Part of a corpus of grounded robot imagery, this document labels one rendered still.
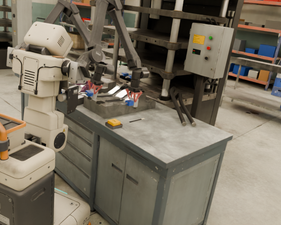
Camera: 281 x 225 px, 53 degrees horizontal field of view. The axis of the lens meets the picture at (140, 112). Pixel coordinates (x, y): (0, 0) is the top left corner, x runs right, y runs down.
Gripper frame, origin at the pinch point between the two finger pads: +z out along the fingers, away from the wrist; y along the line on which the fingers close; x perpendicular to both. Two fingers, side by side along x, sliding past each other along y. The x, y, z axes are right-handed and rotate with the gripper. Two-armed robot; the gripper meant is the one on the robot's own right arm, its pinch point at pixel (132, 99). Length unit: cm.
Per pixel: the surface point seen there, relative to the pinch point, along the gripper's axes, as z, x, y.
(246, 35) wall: -41, -646, 250
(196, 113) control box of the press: 21, -80, -1
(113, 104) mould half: 6.2, 6.8, 11.0
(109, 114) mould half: 13.0, 10.3, 10.3
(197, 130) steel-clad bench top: 14.5, -31.3, -34.4
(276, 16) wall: -97, -648, 186
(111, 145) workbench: 30.7, 14.2, -0.2
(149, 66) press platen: -9, -66, 52
